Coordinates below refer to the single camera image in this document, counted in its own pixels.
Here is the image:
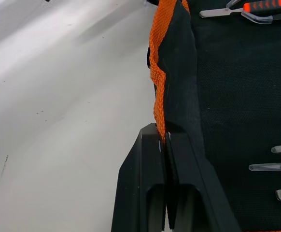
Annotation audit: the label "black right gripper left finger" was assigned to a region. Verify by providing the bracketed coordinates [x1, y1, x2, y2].
[111, 122, 167, 232]

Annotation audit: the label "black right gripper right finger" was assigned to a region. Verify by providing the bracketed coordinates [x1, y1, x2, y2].
[165, 131, 242, 232]

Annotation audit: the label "black tool roll orange trim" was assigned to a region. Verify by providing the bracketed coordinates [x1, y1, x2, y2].
[147, 0, 281, 232]

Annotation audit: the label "orange black handled tweezers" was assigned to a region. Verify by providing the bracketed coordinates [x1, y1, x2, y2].
[226, 0, 281, 25]

